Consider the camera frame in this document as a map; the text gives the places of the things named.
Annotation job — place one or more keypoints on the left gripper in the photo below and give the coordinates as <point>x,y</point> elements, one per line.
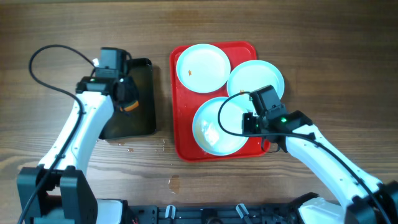
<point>134,92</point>

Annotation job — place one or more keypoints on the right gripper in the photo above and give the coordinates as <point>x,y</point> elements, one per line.
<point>247,119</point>

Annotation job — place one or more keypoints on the green and orange sponge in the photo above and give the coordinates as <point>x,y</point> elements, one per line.
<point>127,107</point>

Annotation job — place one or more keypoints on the white plate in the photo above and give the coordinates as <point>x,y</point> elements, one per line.
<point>255,74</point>
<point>211,123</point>
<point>203,68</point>

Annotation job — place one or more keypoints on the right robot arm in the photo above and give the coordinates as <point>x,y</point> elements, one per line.
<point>362,198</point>

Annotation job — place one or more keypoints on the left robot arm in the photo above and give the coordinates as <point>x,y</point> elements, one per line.
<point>57,191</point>

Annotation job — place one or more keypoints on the black rectangular tray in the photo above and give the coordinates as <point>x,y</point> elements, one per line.
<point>141,121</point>

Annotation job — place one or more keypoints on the red plastic tray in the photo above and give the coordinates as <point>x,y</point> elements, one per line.
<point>184,105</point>

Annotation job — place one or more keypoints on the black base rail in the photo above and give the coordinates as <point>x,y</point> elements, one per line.
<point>211,214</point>

